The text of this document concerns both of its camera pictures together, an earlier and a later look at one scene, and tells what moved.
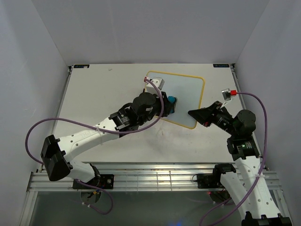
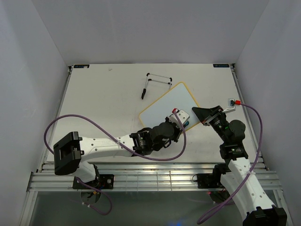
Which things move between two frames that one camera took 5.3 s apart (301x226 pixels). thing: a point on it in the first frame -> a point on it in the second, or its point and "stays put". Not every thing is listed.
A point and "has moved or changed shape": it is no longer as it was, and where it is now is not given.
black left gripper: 166,104 -> 178,131
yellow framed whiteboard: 187,90 has moved or changed shape
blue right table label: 221,65 stays put
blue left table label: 81,66 stays put
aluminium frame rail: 144,177 stays put
